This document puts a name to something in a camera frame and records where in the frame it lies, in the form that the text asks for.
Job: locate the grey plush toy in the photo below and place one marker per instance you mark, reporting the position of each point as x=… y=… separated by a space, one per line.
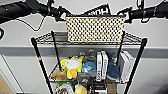
x=90 y=59

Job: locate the wide white box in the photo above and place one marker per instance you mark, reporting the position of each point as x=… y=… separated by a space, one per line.
x=126 y=66

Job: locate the yellow plush toy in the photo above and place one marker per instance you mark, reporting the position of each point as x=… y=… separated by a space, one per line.
x=73 y=66

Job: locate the tall white box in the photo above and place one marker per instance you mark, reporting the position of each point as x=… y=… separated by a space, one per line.
x=99 y=66
x=104 y=66

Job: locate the blue plush toy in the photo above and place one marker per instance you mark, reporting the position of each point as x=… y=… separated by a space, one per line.
x=88 y=67

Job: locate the brown plush toy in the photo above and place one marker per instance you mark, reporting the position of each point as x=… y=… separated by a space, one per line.
x=58 y=75

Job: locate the white red snack bag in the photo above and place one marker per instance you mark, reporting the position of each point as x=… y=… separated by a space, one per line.
x=63 y=89

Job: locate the small cardboard box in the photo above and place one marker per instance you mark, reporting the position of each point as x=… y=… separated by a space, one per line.
x=111 y=88

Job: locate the dark stacked boxes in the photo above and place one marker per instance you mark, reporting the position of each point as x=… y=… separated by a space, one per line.
x=98 y=87

